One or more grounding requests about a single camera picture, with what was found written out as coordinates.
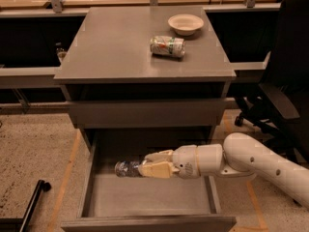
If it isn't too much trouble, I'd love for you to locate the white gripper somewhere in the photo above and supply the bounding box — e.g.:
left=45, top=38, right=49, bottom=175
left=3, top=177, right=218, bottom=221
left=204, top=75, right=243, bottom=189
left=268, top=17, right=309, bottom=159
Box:
left=138, top=145, right=199, bottom=179

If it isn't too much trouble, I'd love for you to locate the blue silver redbull can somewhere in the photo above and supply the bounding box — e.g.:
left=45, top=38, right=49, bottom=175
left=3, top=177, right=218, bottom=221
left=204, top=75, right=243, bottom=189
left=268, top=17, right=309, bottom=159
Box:
left=115, top=160, right=141, bottom=178

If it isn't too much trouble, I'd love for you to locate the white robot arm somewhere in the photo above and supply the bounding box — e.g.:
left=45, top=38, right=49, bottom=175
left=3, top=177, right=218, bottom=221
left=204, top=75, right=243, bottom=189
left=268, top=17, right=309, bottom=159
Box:
left=138, top=132, right=309, bottom=208

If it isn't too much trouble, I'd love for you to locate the open grey middle drawer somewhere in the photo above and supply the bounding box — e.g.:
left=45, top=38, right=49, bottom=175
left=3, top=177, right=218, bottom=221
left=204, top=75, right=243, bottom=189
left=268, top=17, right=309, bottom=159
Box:
left=61, top=128, right=237, bottom=232

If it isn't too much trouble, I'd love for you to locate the grey drawer cabinet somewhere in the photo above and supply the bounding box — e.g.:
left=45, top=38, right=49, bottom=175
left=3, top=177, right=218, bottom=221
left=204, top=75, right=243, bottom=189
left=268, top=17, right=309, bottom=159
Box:
left=54, top=6, right=235, bottom=140

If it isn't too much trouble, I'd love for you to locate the closed grey top drawer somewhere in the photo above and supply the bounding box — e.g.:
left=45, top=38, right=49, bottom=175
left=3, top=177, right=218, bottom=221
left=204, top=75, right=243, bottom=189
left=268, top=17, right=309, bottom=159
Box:
left=69, top=99, right=226, bottom=129

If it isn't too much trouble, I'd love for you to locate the black office chair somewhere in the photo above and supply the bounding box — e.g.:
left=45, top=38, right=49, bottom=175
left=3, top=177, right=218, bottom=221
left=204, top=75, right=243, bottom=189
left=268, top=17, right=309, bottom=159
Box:
left=235, top=0, right=309, bottom=161

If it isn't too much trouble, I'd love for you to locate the small bottle behind cabinet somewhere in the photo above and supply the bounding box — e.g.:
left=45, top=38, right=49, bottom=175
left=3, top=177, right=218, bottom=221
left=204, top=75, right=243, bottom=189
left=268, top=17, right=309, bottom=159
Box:
left=55, top=43, right=67, bottom=62

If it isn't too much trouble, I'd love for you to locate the black metal cart leg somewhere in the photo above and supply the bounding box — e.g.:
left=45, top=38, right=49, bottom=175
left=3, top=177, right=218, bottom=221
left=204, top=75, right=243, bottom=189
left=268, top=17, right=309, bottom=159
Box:
left=0, top=180, right=51, bottom=232

